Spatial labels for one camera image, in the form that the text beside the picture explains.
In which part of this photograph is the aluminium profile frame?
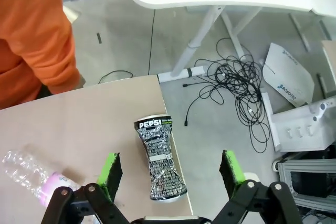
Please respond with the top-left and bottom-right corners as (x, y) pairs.
(271, 145), (336, 224)

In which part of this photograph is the person's left forearm orange sleeve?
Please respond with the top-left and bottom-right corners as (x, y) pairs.
(15, 19), (81, 95)

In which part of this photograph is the clear plastic bottle pink label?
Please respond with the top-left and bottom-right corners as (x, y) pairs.
(2, 150), (79, 206)

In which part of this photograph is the thin black cable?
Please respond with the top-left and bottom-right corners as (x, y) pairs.
(98, 8), (156, 85)

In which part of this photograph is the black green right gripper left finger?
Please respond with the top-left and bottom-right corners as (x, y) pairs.
(39, 152), (134, 224)

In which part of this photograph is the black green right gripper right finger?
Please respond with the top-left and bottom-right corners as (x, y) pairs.
(209, 150), (302, 224)

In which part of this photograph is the tangled black cable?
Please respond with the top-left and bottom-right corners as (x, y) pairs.
(183, 37), (271, 154)

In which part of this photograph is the white metal bracket stand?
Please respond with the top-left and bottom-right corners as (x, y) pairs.
(261, 91), (336, 153)

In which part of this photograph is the orange hoodie torso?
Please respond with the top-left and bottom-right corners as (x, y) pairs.
(0, 0), (74, 110)

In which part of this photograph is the white table leg frame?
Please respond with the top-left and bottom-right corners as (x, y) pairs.
(157, 5), (263, 83)

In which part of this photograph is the Robotiq cardboard box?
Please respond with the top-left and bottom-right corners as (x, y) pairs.
(262, 42), (316, 108)

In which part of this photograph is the grey metal bar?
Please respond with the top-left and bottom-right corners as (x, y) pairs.
(288, 13), (312, 52)

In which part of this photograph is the crushed black Pepsi can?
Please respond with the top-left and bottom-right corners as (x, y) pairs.
(133, 114), (188, 204)

